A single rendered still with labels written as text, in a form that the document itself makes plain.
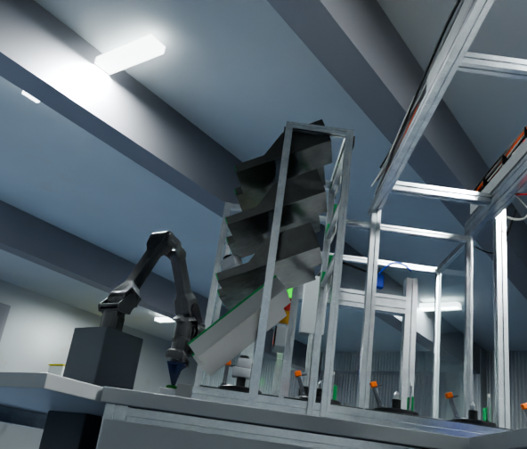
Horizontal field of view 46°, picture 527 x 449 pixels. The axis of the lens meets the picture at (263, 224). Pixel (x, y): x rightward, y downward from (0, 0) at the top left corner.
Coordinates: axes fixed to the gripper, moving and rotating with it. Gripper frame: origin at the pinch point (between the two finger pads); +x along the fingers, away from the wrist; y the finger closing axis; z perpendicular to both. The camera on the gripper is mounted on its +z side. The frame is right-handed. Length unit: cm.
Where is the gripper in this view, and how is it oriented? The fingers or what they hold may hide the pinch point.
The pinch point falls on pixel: (174, 374)
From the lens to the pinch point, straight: 207.1
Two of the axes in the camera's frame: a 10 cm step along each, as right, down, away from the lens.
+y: -0.4, 3.7, 9.3
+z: 9.9, 1.3, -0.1
